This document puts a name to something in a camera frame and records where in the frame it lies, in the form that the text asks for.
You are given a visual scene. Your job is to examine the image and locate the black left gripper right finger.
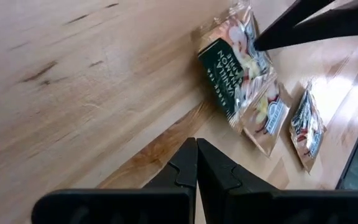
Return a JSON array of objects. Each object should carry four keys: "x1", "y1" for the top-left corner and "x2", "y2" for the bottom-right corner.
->
[{"x1": 197, "y1": 138, "x2": 358, "y2": 224}]

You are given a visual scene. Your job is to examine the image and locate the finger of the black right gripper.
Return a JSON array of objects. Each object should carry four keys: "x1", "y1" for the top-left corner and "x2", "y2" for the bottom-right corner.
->
[
  {"x1": 255, "y1": 0, "x2": 358, "y2": 52},
  {"x1": 254, "y1": 0, "x2": 335, "y2": 47}
]

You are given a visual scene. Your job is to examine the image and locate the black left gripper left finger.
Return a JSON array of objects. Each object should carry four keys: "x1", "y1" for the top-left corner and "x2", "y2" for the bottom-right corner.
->
[{"x1": 30, "y1": 137, "x2": 198, "y2": 224}]

